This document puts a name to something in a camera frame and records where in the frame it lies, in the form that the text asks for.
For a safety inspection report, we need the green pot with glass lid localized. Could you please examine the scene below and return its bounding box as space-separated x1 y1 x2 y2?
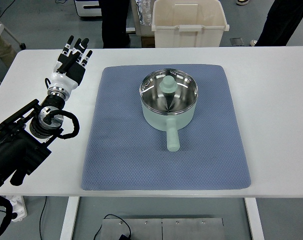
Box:
139 68 199 152

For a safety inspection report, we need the person in black trousers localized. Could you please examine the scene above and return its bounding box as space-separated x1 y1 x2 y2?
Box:
98 0 131 49

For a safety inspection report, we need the white table leg left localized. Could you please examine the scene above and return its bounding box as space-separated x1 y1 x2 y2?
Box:
59 196 80 240

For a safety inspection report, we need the blue textured mat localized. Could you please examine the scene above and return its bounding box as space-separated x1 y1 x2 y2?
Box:
81 64 251 191

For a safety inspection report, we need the white table leg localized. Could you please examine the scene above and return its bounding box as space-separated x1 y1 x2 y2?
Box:
59 196 80 240
244 197 265 240

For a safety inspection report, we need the person in black at right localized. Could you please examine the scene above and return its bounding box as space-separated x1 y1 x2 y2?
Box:
250 0 303 47

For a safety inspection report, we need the person in beige clothes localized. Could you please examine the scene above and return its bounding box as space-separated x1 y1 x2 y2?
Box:
0 36 17 69

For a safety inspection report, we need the black floor cable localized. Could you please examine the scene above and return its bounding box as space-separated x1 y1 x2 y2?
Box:
39 196 133 240

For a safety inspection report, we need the grey floor outlet plate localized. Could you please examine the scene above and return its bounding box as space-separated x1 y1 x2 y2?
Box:
229 37 245 47

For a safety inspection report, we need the white table leg right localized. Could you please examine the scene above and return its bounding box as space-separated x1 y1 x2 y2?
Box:
244 197 265 240

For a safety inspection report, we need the white black appliance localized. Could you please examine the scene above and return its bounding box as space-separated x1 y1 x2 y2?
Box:
74 0 102 18

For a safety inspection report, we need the cardboard box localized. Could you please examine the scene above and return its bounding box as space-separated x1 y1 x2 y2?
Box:
141 36 155 48

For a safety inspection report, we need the cream plastic bin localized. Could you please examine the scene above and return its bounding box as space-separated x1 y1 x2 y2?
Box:
151 0 230 48

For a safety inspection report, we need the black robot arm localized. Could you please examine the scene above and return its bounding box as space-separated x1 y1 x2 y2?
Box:
0 36 93 236

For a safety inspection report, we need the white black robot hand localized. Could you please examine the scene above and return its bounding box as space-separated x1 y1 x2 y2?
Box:
47 35 93 93

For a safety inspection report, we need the white power strip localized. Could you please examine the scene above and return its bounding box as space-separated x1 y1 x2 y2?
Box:
5 195 28 222

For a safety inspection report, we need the grey metal floor plate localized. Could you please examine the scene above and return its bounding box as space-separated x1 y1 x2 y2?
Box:
99 217 226 240

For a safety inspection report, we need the white cabinet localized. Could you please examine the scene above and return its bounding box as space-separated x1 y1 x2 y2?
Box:
130 0 155 37

